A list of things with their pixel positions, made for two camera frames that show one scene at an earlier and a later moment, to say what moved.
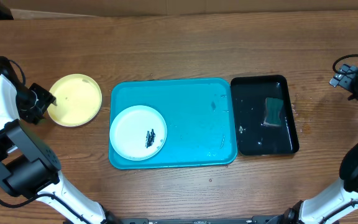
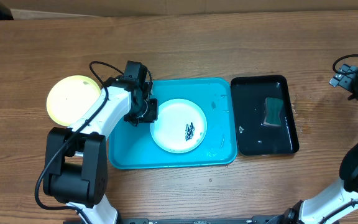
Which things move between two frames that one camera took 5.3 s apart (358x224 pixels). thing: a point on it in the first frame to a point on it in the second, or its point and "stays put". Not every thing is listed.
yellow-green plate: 79,99 stays put
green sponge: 273,108 stays put
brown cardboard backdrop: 20,9 stays put
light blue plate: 138,132 to 180,126
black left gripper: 47,98 to 150,118
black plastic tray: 249,94 stays put
